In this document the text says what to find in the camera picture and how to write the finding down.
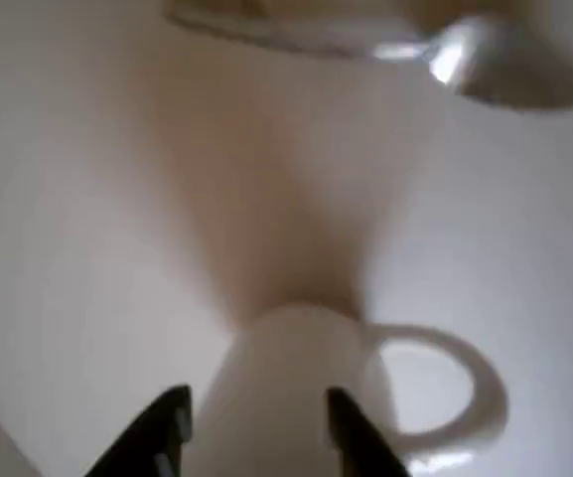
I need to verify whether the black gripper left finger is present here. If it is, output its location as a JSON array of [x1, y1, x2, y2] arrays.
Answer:
[[88, 384, 194, 477]]

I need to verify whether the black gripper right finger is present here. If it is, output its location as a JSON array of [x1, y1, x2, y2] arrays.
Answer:
[[326, 386, 410, 477]]

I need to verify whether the silver metal spoon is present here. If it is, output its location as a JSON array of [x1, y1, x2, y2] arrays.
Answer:
[[164, 0, 573, 109]]

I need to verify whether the white ceramic mug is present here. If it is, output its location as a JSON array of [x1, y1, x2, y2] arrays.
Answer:
[[186, 303, 509, 477]]

